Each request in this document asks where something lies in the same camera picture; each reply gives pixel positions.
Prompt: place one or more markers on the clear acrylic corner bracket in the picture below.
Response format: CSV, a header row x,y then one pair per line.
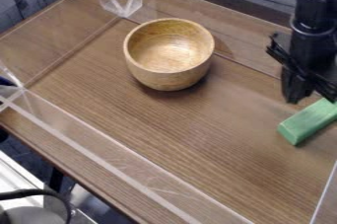
x,y
122,8

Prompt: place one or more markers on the black table leg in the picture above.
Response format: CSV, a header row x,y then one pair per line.
x,y
56,180

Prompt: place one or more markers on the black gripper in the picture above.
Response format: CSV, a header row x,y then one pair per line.
x,y
306,53

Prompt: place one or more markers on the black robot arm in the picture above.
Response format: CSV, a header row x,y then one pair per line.
x,y
314,13

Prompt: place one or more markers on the grey metal base plate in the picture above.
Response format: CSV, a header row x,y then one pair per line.
x,y
41,215

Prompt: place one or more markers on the light wooden bowl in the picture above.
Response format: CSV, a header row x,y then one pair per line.
x,y
167,53

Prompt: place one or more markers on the clear acrylic front barrier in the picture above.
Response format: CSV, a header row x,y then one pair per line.
x,y
118,175

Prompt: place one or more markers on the green rectangular block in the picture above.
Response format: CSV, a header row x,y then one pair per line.
x,y
307,121

